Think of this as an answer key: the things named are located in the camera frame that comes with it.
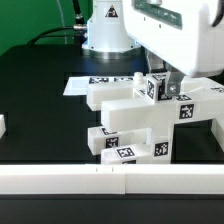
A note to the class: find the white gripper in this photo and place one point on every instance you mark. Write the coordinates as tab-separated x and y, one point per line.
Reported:
187	34

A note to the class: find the white tagged cube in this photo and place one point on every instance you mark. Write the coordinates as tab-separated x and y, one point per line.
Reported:
156	87

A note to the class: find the white chair back frame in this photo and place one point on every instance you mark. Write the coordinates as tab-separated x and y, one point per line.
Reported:
127	105

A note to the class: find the white chair seat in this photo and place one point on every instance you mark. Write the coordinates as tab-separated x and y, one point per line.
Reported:
153	145

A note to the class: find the white block right edge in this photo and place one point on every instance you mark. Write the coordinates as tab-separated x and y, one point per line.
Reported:
218	130

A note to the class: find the white block edge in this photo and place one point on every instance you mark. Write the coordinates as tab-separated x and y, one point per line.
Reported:
2	125
218	130

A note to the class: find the marker sheet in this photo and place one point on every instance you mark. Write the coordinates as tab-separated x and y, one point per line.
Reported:
77	86

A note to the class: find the white block left edge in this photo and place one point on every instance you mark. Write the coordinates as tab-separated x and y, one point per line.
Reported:
2	125

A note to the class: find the white front rail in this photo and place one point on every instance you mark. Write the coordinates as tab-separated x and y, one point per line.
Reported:
111	179

